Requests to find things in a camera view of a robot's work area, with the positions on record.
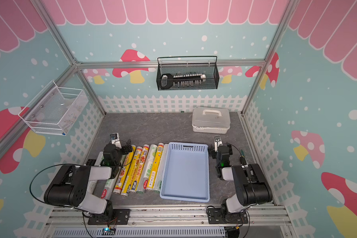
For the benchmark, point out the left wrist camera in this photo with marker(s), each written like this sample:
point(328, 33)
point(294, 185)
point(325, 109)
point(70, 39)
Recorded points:
point(115, 140)

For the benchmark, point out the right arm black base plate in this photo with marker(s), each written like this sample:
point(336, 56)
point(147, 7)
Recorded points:
point(219, 216)

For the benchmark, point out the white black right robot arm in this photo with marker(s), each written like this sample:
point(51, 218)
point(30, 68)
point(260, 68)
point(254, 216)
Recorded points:
point(251, 185)

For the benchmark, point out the yellow red chef wrap roll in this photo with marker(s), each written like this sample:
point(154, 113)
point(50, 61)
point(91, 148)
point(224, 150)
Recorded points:
point(139, 169)

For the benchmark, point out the black socket bit holder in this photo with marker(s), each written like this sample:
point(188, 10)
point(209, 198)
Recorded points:
point(168, 80)

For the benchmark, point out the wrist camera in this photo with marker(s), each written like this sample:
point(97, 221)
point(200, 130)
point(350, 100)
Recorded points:
point(115, 140)
point(217, 141)

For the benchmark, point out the black wire mesh wall basket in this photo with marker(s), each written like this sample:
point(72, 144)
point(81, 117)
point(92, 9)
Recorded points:
point(190, 65)

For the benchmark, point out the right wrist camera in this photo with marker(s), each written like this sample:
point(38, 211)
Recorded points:
point(217, 141)

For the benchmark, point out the white wire mesh wall basket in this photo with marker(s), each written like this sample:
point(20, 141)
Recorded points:
point(54, 110)

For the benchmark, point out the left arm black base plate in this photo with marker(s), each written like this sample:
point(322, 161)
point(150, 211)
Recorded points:
point(110, 217)

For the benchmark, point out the white lidded storage box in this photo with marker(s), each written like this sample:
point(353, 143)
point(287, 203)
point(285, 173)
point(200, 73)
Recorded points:
point(211, 120)

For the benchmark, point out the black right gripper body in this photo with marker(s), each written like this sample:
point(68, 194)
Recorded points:
point(214, 155)

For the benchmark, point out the aluminium front rail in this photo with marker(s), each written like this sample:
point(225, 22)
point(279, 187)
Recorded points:
point(174, 216)

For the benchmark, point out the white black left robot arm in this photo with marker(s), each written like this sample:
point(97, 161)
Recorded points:
point(69, 186)

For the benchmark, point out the small green circuit board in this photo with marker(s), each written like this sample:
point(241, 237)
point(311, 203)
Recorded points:
point(108, 231)

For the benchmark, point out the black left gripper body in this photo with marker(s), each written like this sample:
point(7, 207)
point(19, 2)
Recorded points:
point(124, 150)

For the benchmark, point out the yellow red plastic wrap roll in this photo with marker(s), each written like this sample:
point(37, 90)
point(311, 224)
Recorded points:
point(155, 166)

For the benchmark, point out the light blue plastic basket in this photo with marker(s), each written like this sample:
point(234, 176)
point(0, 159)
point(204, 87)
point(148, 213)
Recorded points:
point(186, 173)

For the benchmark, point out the white slotted cable duct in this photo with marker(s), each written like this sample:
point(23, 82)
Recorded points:
point(142, 232)

